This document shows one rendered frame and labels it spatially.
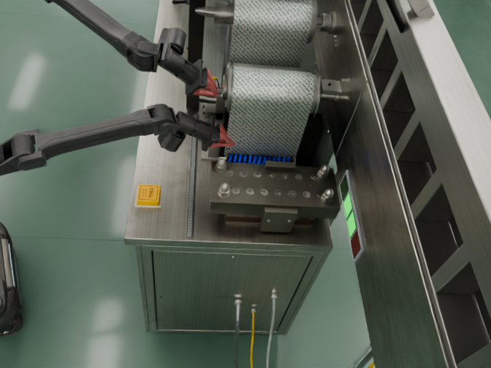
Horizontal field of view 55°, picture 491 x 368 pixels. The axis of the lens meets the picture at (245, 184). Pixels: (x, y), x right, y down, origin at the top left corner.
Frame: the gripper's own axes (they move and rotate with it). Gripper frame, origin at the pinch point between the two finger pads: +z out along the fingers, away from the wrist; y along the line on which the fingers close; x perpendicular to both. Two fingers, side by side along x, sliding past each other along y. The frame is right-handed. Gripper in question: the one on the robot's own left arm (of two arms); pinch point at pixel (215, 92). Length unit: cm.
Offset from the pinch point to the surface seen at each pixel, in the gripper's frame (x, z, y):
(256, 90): 12.2, 3.9, 5.3
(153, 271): -53, 21, 34
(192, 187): -27.8, 16.1, 13.5
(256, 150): -3.5, 21.9, 8.6
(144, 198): -35.6, 2.6, 20.1
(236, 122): 0.6, 7.9, 7.4
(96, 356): -120, 43, 47
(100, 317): -121, 44, 29
